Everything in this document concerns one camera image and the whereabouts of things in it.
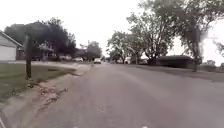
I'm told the white car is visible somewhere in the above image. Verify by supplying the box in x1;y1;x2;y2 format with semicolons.
93;57;102;65

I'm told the distant group of trees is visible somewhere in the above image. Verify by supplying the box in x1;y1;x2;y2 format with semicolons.
85;40;104;61

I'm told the pale car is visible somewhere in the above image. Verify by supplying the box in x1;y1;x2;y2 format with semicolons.
73;56;85;63

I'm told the grey asphalt road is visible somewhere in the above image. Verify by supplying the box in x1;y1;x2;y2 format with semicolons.
28;63;224;128

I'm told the pale concrete driveway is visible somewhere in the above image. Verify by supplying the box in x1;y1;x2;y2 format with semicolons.
0;60;93;71

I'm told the row of trees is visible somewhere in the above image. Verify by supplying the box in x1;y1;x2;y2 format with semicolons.
105;0;224;73

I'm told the dark low building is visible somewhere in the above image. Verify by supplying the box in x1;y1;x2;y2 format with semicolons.
153;55;195;70

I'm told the dark leafy tree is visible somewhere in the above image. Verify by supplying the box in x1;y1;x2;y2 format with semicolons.
3;17;77;80

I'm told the pile of dead leaves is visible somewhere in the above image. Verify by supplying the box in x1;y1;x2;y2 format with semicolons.
37;83;70;103

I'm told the concrete kerb strip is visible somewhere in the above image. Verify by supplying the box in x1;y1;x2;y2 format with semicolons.
0;63;94;128

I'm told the grass lawn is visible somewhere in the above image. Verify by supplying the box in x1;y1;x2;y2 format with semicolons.
0;63;76;103

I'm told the house with white garage door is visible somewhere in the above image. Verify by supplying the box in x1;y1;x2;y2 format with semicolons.
0;29;25;63

